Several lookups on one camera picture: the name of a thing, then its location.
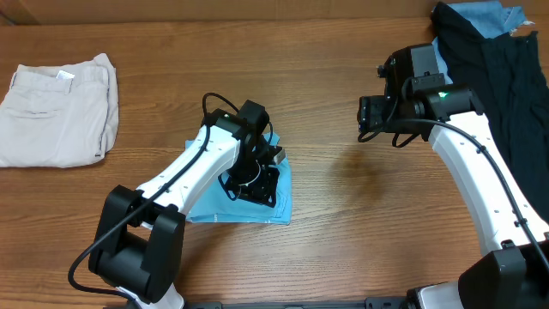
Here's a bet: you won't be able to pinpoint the black garment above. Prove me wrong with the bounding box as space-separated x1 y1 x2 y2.
431 3 548 220

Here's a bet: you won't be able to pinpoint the blue denim garment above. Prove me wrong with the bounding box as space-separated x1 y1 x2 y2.
432 0 535 85

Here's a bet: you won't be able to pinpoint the light blue printed t-shirt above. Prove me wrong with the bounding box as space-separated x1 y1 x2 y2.
187 158 293 225

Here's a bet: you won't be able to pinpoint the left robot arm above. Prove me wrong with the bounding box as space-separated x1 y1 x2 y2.
88 100 283 308

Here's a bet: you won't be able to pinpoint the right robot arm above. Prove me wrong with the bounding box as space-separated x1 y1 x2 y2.
357 44 548 309

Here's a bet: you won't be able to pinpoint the folded beige trousers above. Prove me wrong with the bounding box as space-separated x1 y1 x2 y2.
1 53 119 168

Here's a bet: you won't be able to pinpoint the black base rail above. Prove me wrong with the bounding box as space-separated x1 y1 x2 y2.
184 296 417 309

